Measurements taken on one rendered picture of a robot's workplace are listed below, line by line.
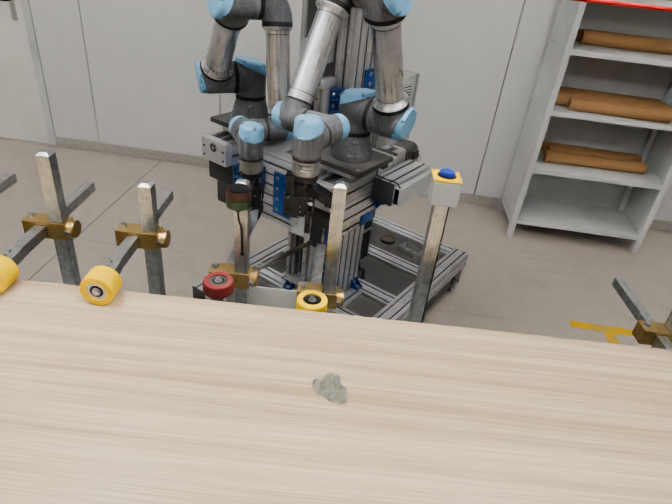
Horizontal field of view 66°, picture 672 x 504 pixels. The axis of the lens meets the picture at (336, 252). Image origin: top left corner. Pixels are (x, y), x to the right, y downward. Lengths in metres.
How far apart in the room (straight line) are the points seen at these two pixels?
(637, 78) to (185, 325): 3.49
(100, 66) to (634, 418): 4.01
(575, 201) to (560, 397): 3.18
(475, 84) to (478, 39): 0.29
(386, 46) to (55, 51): 3.36
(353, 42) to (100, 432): 1.45
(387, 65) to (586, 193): 2.95
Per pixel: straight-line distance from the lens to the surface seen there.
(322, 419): 1.06
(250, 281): 1.47
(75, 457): 1.05
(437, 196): 1.31
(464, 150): 4.02
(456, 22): 3.79
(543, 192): 4.24
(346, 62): 1.97
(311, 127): 1.32
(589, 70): 4.01
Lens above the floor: 1.71
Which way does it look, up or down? 32 degrees down
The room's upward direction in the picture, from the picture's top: 7 degrees clockwise
